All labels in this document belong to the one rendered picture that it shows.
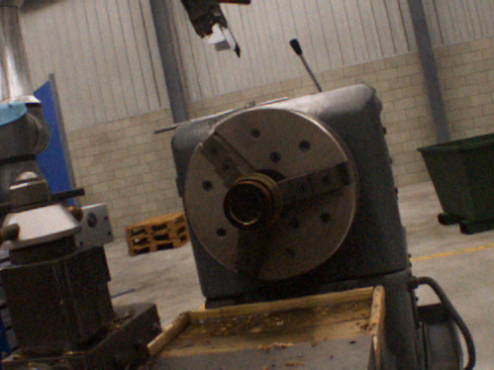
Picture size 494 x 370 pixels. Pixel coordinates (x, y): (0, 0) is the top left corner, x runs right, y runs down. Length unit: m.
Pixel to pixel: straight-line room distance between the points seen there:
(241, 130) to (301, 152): 0.12
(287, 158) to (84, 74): 11.59
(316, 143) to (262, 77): 10.22
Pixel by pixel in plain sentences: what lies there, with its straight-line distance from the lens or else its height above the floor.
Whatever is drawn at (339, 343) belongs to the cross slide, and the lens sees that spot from 0.55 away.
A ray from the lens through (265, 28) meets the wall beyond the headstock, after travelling 11.32.
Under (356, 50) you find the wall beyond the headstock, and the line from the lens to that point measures 11.10.
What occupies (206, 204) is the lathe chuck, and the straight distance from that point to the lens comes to 1.06.
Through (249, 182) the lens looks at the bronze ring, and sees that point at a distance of 0.89.
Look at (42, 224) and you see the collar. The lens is 0.52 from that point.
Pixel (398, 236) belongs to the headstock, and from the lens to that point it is 1.18.
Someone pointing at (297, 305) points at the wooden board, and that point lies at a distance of 0.98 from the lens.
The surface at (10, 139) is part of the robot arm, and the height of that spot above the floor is 1.30.
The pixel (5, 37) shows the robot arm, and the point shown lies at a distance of 1.54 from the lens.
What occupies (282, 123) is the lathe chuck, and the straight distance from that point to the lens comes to 1.01.
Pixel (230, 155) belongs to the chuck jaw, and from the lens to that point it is 0.98.
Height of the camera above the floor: 1.16
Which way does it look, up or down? 3 degrees down
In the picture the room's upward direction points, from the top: 12 degrees counter-clockwise
